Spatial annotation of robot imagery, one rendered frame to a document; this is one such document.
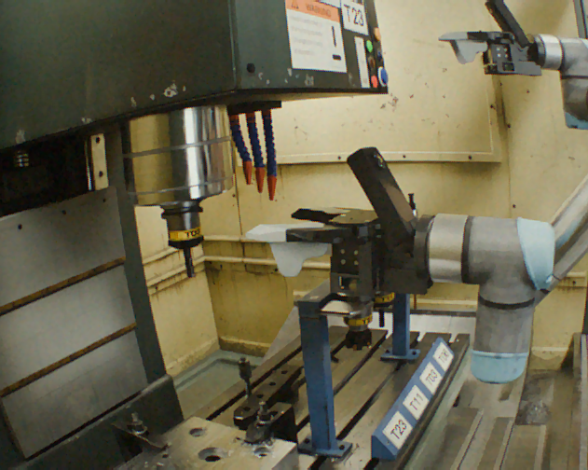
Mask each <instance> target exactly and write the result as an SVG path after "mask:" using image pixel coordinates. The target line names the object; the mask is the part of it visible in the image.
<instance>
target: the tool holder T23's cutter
mask: <svg viewBox="0 0 588 470"><path fill-rule="evenodd" d="M372 344H373V342H372V331H371V330H370V328H369V327H368V328H367V329H365V330H363V331H351V330H348V331H347V333H346V347H347V348H348V349H350V348H353V351H361V350H362V347H364V346H367V348H370V347H371V346H372Z"/></svg>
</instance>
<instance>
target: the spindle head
mask: <svg viewBox="0 0 588 470"><path fill-rule="evenodd" d="M312 1H315V2H318V3H321V4H324V5H326V6H329V7H334V8H337V11H338V18H339V24H340V31H341V37H342V44H343V50H344V57H345V65H346V71H347V72H337V71H328V70H318V69H306V68H293V64H292V55H291V47H290V38H289V30H288V21H287V13H286V5H285V0H0V155H4V154H7V153H12V152H16V151H21V150H25V149H29V148H34V147H38V146H42V145H51V144H55V143H59V142H64V141H69V140H74V139H78V138H83V137H88V136H91V135H96V134H101V133H107V132H112V131H120V123H121V122H124V121H127V120H131V119H135V118H142V117H147V116H151V115H155V114H161V113H166V112H170V111H176V110H182V109H187V108H194V107H201V106H208V105H217V104H228V106H230V105H237V104H248V103H256V102H270V101H281V102H282V103H285V102H293V101H303V100H313V99H323V98H335V97H349V96H365V95H384V94H379V89H378V83H377V88H376V89H375V90H373V89H372V87H371V85H370V80H369V77H370V75H371V74H374V75H375V76H376V64H375V70H374V71H370V70H369V68H368V66H367V57H368V56H371V57H372V58H373V59H374V61H375V57H374V52H373V45H372V52H371V53H368V52H367V51H366V50H365V48H364V54H365V60H366V67H367V74H368V80H369V87H370V88H362V82H361V75H360V68H359V62H358V55H357V49H356V42H355V37H359V38H361V39H362V41H363V47H364V40H365V39H369V40H370V41H371V44H372V39H371V33H370V27H369V21H368V16H367V10H366V4H365V0H362V2H363V8H364V14H365V19H366V26H367V32H368V35H365V34H362V33H358V32H355V31H352V30H349V29H346V28H344V26H343V20H342V13H341V7H336V6H333V5H330V4H327V3H324V2H322V1H319V0H312ZM376 80H377V76H376Z"/></svg>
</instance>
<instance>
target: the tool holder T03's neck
mask: <svg viewBox="0 0 588 470"><path fill-rule="evenodd" d="M166 223H167V231H184V230H190V229H193V228H198V227H200V226H201V224H200V217H199V213H198V215H195V216H191V217H187V218H181V219H172V220H166ZM201 235H202V234H201ZM201 235H199V236H197V237H195V238H191V239H186V240H169V241H172V242H182V241H189V240H193V239H196V238H198V237H200V236H201Z"/></svg>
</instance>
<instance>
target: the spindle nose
mask: <svg viewBox="0 0 588 470"><path fill-rule="evenodd" d="M120 132H121V145H122V154H123V156H124V158H123V167H124V176H125V186H126V192H127V193H128V199H129V204H131V205H132V206H135V207H152V206H162V205H170V204H176V203H182V202H188V201H192V200H201V199H206V198H209V197H213V196H216V195H220V194H223V193H226V192H227V191H229V190H230V189H231V188H232V187H233V186H234V179H233V175H234V165H233V155H232V144H231V139H230V135H231V134H230V124H229V113H228V104H217V105H208V106H201V107H194V108H187V109H182V110H176V111H170V112H166V113H161V114H155V115H151V116H147V117H138V118H135V119H131V120H127V121H124V122H121V123H120Z"/></svg>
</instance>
